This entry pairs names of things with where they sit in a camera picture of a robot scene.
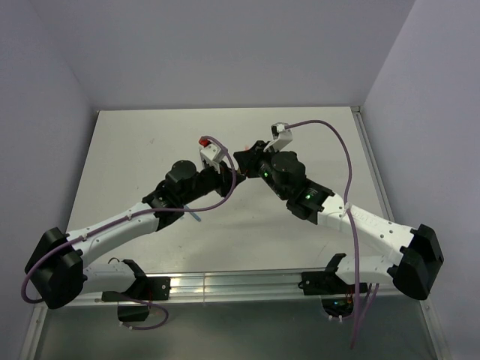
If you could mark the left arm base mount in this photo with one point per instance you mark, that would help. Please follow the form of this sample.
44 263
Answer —
138 302

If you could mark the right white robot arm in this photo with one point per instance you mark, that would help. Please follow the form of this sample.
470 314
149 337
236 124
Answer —
408 259

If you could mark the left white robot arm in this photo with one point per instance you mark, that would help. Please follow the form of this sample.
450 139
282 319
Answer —
62 265

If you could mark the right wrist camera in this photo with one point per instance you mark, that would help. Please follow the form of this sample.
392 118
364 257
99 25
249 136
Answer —
281 137

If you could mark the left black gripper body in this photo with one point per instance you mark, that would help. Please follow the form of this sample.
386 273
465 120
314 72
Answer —
210 179

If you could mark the blue pen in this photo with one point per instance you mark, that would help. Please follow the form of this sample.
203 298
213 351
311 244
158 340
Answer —
196 216

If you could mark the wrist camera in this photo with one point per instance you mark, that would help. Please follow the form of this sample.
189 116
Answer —
281 137
211 154

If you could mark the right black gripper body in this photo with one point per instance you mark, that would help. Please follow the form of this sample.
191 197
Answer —
263 158

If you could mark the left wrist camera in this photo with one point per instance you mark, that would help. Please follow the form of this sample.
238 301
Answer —
211 154

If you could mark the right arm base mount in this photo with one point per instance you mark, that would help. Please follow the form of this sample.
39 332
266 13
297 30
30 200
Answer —
326 282

